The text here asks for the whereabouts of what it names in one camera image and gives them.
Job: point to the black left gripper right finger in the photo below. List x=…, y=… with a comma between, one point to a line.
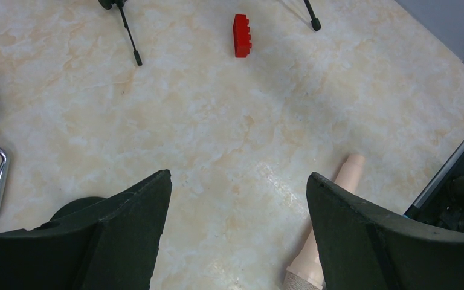
x=364, y=246

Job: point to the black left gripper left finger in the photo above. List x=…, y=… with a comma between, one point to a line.
x=91, y=243

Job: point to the black tall tripod mic stand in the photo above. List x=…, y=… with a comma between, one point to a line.
x=311, y=20

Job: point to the red toy brick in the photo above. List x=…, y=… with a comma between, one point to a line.
x=241, y=36

